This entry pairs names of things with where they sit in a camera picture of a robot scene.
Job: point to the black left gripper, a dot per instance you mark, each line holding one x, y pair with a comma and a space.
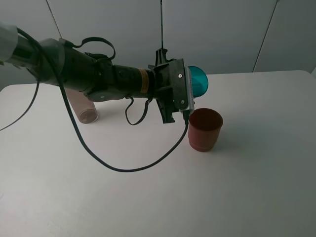
162, 87

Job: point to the teal translucent plastic cup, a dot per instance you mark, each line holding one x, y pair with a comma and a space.
199, 81

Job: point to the clear plastic water bottle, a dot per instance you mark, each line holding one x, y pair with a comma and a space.
84, 109

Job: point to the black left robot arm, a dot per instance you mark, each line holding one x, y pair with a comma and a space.
58, 62

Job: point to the red plastic cup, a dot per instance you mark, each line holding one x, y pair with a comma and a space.
204, 127

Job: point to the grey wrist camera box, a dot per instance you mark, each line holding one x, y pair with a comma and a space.
181, 82

